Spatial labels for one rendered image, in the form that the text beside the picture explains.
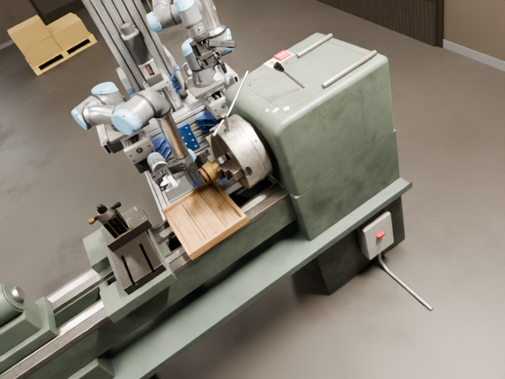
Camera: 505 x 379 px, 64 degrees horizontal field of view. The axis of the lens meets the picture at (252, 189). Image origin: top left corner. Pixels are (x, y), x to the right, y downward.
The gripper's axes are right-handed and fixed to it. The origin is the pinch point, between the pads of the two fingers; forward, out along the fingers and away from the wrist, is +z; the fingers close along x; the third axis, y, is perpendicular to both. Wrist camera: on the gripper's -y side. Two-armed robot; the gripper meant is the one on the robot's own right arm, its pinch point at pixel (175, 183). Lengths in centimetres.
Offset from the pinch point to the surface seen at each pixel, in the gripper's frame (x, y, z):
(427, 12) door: -90, -266, -150
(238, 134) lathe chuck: 3.7, -33.0, 5.1
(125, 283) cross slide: -14.9, 39.5, 14.2
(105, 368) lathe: -46, 74, 12
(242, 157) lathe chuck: -3.0, -28.3, 10.6
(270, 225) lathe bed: -43.3, -22.7, 7.2
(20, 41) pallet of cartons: 49, 83, -627
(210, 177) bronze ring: -7.0, -13.6, 0.7
